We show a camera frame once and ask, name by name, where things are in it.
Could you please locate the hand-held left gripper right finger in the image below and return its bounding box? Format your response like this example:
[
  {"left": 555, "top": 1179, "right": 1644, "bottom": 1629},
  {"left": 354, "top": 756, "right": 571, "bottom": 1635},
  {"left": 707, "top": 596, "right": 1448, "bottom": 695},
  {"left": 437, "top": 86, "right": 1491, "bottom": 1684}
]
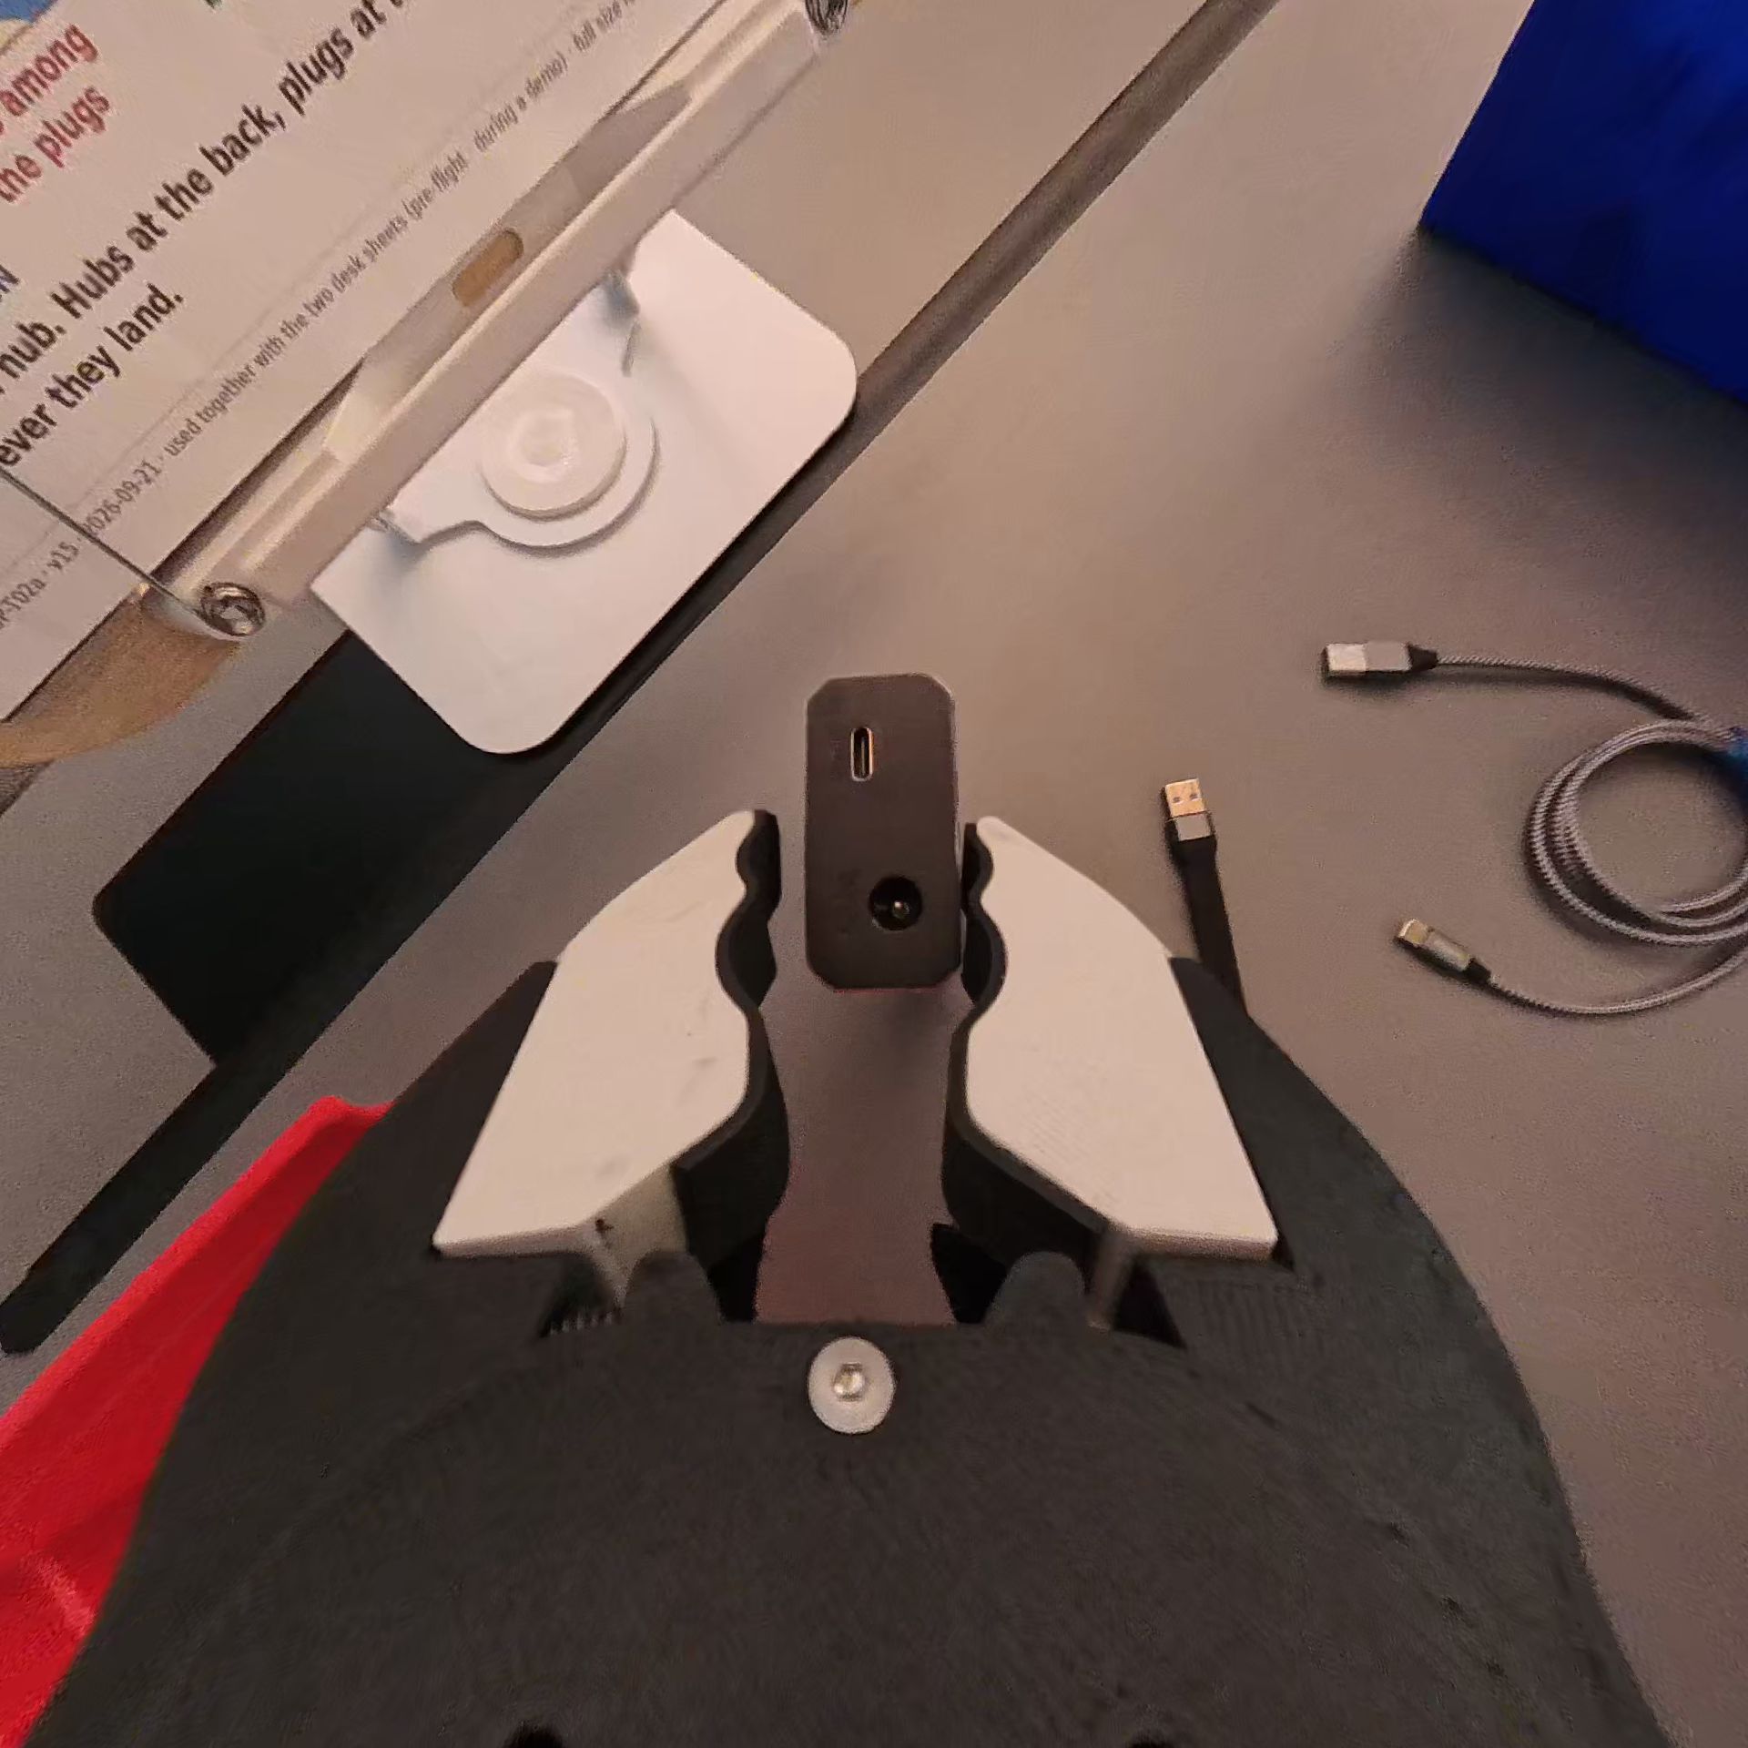
[{"left": 942, "top": 815, "right": 1282, "bottom": 1333}]

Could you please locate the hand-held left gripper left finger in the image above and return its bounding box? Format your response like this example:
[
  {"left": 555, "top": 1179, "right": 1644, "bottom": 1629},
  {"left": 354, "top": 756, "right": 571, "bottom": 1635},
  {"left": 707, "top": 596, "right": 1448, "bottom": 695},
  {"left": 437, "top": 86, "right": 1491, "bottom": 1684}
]
[{"left": 433, "top": 807, "right": 794, "bottom": 1319}]

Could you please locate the black usb cable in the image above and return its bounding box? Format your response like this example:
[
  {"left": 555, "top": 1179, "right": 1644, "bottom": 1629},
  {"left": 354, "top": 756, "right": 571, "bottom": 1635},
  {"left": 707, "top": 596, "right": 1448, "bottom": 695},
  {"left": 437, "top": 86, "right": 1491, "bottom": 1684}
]
[{"left": 1162, "top": 776, "right": 1247, "bottom": 1013}]

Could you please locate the black usb hub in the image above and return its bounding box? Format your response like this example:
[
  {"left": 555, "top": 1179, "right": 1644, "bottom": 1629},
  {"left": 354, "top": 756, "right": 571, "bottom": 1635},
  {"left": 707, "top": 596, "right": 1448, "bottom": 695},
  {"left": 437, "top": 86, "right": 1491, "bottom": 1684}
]
[{"left": 804, "top": 673, "right": 960, "bottom": 991}]

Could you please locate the red plastic bin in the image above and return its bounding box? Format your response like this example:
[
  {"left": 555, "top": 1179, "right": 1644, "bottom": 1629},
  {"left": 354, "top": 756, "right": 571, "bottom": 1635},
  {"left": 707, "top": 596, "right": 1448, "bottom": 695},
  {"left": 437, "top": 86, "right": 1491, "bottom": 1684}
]
[{"left": 0, "top": 1096, "right": 391, "bottom": 1748}]

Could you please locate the black mat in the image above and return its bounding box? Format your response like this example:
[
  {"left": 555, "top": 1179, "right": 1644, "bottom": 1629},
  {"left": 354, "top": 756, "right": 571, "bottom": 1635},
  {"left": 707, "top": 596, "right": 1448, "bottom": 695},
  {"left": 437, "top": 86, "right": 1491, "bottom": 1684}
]
[{"left": 0, "top": 634, "right": 472, "bottom": 1352}]

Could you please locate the wooden clipboard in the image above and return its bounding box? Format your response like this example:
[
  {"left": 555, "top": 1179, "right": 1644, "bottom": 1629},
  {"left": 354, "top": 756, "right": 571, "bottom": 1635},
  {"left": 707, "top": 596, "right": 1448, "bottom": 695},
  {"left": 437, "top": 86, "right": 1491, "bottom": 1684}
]
[{"left": 0, "top": 470, "right": 269, "bottom": 772}]

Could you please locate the white sign stand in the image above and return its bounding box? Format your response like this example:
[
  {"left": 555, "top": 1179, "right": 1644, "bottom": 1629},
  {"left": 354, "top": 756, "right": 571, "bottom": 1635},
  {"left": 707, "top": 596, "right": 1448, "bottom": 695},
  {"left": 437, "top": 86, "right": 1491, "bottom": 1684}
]
[{"left": 206, "top": 0, "right": 859, "bottom": 756}]

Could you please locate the printed instruction sheet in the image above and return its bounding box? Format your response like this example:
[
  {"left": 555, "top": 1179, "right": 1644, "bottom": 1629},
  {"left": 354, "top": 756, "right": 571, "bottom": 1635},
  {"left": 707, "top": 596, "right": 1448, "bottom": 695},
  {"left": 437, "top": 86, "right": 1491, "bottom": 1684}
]
[{"left": 0, "top": 0, "right": 822, "bottom": 724}]

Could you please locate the blue plastic bin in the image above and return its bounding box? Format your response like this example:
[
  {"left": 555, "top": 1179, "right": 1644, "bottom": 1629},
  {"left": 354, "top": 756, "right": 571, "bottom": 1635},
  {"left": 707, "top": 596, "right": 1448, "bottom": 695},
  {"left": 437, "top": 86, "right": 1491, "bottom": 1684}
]
[{"left": 1420, "top": 0, "right": 1748, "bottom": 424}]

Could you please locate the grey braided usb cable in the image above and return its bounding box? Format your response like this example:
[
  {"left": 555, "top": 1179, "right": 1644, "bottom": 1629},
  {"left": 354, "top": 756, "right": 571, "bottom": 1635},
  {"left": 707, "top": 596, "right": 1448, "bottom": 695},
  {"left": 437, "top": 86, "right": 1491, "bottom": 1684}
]
[{"left": 1320, "top": 639, "right": 1748, "bottom": 1019}]

